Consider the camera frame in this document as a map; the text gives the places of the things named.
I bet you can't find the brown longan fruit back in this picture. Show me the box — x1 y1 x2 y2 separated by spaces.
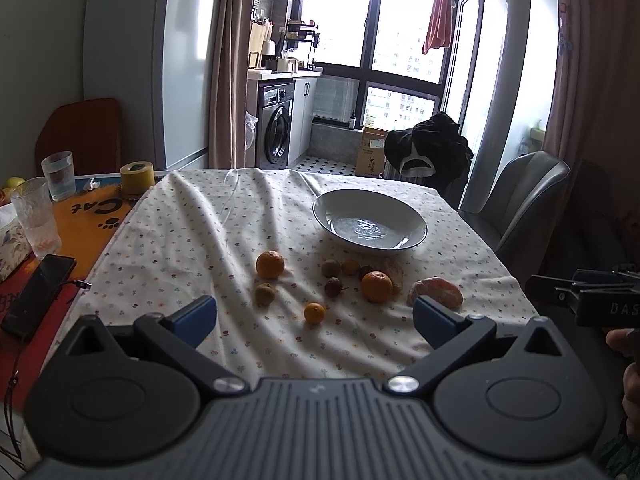
321 259 342 278

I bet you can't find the peeled grapefruit segment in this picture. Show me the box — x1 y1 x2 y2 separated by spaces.
407 276 463 311

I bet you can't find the small orange kumquat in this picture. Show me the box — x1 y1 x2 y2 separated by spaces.
304 302 326 325

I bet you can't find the clear glass near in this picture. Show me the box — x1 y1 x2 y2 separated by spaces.
11 177 62 260

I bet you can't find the dark brown passion fruit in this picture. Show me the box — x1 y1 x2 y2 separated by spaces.
323 276 344 298

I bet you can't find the red hanging towel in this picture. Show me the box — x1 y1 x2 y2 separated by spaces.
421 0 458 55

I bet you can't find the pink beige curtain left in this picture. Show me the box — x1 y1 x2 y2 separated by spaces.
209 0 253 169

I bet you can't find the grey washing machine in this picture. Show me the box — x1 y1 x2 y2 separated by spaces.
255 80 295 170

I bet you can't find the yellow tape roll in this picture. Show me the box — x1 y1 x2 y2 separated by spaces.
119 162 155 196

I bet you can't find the floral white tablecloth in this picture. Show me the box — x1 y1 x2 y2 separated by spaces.
62 169 536 382

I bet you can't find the left orange tangerine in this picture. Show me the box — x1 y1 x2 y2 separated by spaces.
255 250 285 280

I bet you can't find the clear glass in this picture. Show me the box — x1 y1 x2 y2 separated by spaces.
41 151 76 202
11 177 62 260

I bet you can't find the clear glass far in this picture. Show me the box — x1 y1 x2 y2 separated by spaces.
41 151 76 202

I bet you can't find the grey leather chair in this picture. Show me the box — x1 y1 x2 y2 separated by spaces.
459 151 570 284

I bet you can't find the brown fruit left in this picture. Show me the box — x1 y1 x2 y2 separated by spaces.
254 283 277 308

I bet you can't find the white bowl blue rim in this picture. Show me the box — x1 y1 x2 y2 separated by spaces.
312 188 428 255

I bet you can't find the small orange behind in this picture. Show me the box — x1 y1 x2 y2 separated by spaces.
341 259 361 276

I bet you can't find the white refrigerator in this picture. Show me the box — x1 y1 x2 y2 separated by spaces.
82 0 220 171

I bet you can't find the large orange tangerine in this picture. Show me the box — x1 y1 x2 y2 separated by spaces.
360 271 394 304

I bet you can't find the cardboard box on floor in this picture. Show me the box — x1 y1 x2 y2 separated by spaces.
355 127 388 178

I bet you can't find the tissue box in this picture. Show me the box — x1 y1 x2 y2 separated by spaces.
0 204 32 282

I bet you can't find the orange cat table mat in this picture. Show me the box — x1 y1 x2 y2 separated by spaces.
53 184 132 280

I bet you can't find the white kitchen cabinet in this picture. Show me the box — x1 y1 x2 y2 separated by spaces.
288 77 317 168

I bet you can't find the yellow lemon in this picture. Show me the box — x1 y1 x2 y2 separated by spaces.
3 177 25 190

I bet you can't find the right hand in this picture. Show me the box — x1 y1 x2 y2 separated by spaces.
606 328 640 441

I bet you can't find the brown wooden chair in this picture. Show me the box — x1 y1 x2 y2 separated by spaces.
34 98 122 176

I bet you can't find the black clothes pile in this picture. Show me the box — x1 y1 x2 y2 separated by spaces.
384 112 474 194

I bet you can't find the black smartphone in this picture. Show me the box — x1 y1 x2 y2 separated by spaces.
1 255 76 342

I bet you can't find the pink curtain right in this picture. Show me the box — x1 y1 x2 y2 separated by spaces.
541 0 640 172

